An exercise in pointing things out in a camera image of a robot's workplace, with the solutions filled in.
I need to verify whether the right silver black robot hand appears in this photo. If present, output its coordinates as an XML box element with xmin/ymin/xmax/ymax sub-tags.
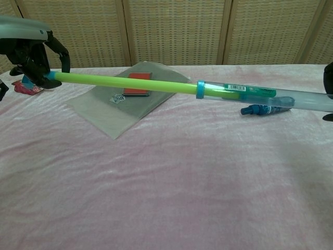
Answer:
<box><xmin>322</xmin><ymin>61</ymin><xmax>333</xmax><ymax>122</ymax></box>

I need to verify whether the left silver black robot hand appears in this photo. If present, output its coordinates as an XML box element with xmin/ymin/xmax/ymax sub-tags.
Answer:
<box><xmin>0</xmin><ymin>16</ymin><xmax>71</xmax><ymax>89</ymax></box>

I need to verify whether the clear plastic tube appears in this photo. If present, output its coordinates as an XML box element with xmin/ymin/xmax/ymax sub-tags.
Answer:
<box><xmin>195</xmin><ymin>79</ymin><xmax>333</xmax><ymax>114</ymax></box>

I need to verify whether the green plunger with blue handle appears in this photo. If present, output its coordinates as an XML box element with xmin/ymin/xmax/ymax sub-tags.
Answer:
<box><xmin>22</xmin><ymin>70</ymin><xmax>277</xmax><ymax>103</ymax></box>

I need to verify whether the red snack packet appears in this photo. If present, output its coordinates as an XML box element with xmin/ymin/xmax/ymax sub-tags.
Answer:
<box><xmin>11</xmin><ymin>80</ymin><xmax>44</xmax><ymax>96</ymax></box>

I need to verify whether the blue spray bottle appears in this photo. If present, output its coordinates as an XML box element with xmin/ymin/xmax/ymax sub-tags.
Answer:
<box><xmin>239</xmin><ymin>95</ymin><xmax>295</xmax><ymax>116</ymax></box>

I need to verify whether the grey cloth in plastic bag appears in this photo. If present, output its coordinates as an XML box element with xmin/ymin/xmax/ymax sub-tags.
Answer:
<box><xmin>63</xmin><ymin>61</ymin><xmax>193</xmax><ymax>141</ymax></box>

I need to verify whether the red rectangular card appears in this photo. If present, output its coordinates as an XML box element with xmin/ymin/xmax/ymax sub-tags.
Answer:
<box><xmin>122</xmin><ymin>72</ymin><xmax>153</xmax><ymax>97</ymax></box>

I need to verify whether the pink tablecloth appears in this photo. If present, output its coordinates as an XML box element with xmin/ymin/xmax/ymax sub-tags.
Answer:
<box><xmin>0</xmin><ymin>64</ymin><xmax>333</xmax><ymax>250</ymax></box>

